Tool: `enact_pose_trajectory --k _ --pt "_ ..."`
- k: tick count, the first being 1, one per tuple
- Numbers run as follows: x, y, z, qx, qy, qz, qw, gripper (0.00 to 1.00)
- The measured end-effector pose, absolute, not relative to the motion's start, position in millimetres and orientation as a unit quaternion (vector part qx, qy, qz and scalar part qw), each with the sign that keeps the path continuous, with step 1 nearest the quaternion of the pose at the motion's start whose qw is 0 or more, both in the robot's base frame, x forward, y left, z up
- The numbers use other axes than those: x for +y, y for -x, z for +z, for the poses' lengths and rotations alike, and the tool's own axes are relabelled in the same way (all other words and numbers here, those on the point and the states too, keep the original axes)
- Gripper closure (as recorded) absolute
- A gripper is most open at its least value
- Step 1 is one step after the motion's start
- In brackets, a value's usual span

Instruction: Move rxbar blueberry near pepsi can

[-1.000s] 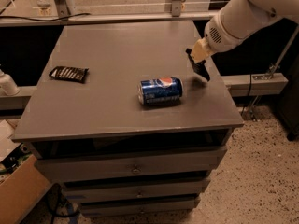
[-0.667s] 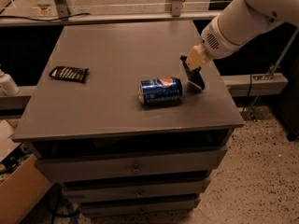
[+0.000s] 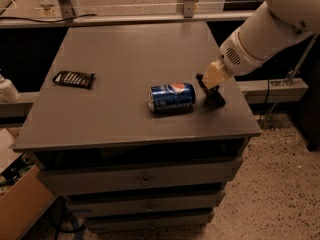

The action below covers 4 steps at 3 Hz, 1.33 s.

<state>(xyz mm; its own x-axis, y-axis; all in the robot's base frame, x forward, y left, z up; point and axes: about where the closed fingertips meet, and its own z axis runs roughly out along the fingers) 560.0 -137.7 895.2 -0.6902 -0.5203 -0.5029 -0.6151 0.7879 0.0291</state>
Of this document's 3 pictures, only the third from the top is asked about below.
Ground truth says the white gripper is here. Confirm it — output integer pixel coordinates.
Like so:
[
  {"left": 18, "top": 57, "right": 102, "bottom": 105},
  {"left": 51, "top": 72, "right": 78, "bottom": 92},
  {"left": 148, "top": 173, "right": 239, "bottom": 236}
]
[{"left": 202, "top": 27, "right": 266, "bottom": 89}]

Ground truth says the blue rxbar blueberry wrapper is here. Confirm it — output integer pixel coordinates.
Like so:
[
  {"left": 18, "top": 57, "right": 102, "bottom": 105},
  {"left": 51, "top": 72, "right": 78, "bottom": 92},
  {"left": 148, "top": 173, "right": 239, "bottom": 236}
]
[{"left": 196, "top": 74, "right": 226, "bottom": 107}]

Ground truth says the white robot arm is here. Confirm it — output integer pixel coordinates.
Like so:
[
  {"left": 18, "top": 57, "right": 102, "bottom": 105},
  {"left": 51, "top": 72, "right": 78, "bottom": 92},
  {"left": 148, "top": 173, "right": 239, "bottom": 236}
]
[{"left": 201, "top": 0, "right": 320, "bottom": 89}]

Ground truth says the blue pepsi can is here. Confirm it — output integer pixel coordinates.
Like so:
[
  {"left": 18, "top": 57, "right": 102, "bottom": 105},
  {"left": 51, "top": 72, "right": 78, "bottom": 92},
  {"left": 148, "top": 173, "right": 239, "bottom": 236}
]
[{"left": 148, "top": 83, "right": 196, "bottom": 112}]

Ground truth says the black rxbar chocolate wrapper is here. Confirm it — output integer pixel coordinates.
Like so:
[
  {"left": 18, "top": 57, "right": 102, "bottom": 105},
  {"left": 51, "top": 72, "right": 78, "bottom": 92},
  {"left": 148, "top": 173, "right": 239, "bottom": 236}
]
[{"left": 52, "top": 71, "right": 95, "bottom": 89}]

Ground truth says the grey drawer cabinet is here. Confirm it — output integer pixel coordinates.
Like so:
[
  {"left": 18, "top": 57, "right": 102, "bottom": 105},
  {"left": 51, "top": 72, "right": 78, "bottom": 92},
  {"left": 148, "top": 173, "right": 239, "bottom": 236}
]
[{"left": 15, "top": 23, "right": 260, "bottom": 232}]

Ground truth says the white pipe fitting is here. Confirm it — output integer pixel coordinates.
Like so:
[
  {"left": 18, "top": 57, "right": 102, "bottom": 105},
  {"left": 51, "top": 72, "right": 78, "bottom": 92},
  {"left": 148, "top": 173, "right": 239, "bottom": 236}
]
[{"left": 0, "top": 74, "right": 21, "bottom": 103}]

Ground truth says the cardboard box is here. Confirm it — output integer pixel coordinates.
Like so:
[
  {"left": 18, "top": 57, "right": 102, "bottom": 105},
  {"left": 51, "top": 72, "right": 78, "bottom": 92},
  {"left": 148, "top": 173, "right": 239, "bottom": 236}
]
[{"left": 0, "top": 128, "right": 55, "bottom": 240}]

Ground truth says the black hanging cable right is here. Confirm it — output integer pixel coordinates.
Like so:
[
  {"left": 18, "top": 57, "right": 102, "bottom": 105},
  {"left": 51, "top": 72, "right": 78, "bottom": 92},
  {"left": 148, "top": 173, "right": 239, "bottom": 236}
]
[{"left": 257, "top": 78, "right": 282, "bottom": 125}]

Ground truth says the metal frame rail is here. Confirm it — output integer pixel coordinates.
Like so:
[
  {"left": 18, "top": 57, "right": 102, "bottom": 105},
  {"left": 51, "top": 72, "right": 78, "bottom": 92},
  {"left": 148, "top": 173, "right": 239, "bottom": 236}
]
[{"left": 1, "top": 0, "right": 264, "bottom": 28}]

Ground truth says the black cable on rail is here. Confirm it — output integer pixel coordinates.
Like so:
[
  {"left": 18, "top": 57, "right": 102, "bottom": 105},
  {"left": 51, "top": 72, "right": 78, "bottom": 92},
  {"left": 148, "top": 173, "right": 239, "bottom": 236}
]
[{"left": 0, "top": 13, "right": 98, "bottom": 24}]

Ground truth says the black cable loop floor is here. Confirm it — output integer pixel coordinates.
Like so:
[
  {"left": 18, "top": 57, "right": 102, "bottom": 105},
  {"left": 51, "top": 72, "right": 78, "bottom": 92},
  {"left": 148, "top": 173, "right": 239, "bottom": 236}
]
[{"left": 49, "top": 197, "right": 86, "bottom": 240}]

